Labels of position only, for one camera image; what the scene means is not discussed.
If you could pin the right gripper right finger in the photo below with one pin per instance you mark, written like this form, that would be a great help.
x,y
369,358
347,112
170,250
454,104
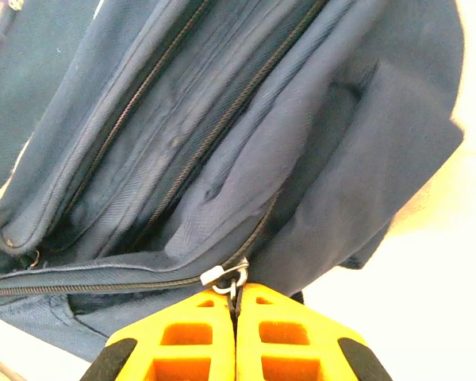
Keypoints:
x,y
293,345

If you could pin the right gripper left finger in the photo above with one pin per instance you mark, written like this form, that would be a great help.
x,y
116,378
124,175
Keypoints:
x,y
182,349

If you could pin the navy blue student backpack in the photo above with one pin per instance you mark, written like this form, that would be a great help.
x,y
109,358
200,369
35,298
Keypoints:
x,y
222,119

